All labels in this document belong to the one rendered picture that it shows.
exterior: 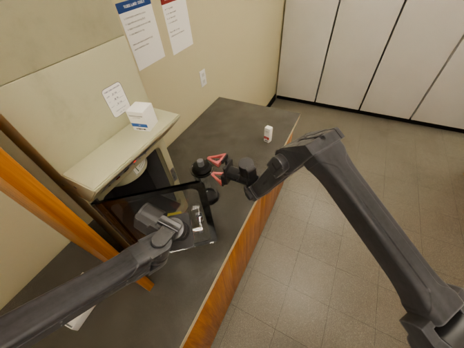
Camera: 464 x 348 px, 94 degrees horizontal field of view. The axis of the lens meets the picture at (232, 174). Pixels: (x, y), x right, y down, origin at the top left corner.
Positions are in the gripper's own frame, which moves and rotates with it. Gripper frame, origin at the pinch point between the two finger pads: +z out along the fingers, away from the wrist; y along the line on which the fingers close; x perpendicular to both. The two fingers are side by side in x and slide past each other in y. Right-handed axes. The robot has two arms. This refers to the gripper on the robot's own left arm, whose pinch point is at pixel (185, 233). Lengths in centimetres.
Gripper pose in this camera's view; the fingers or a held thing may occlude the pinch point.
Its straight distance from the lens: 77.0
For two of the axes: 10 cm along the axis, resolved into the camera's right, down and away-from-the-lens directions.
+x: 9.7, -2.0, 1.1
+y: 2.2, 9.3, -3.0
